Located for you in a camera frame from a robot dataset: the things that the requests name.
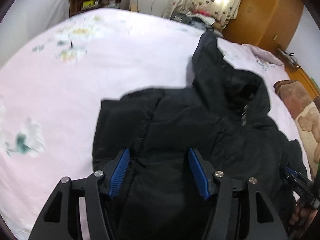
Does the black puffer jacket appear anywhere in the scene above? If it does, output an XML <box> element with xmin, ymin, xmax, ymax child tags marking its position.
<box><xmin>92</xmin><ymin>33</ymin><xmax>306</xmax><ymax>239</ymax></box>

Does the pink floral bed sheet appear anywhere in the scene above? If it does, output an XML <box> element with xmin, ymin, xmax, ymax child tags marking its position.
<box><xmin>1</xmin><ymin>9</ymin><xmax>299</xmax><ymax>239</ymax></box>

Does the person's right hand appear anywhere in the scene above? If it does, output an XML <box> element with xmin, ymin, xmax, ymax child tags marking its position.
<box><xmin>289</xmin><ymin>198</ymin><xmax>318</xmax><ymax>228</ymax></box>

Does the wooden headboard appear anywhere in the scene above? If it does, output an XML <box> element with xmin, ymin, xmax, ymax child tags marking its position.
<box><xmin>277</xmin><ymin>47</ymin><xmax>319</xmax><ymax>99</ymax></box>

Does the orange wooden wardrobe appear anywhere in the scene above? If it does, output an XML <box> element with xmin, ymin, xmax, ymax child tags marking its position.
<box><xmin>223</xmin><ymin>0</ymin><xmax>304</xmax><ymax>55</ymax></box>

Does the wooden bookshelf with clutter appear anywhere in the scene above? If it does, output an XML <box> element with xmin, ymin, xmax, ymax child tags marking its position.
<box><xmin>69</xmin><ymin>0</ymin><xmax>130</xmax><ymax>17</ymax></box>

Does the brown teddy bear blanket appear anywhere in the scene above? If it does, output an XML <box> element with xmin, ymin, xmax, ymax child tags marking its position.
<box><xmin>274</xmin><ymin>80</ymin><xmax>319</xmax><ymax>174</ymax></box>

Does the pile of clothes by curtain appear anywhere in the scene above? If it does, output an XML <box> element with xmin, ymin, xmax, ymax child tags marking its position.
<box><xmin>170</xmin><ymin>11</ymin><xmax>223</xmax><ymax>37</ymax></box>

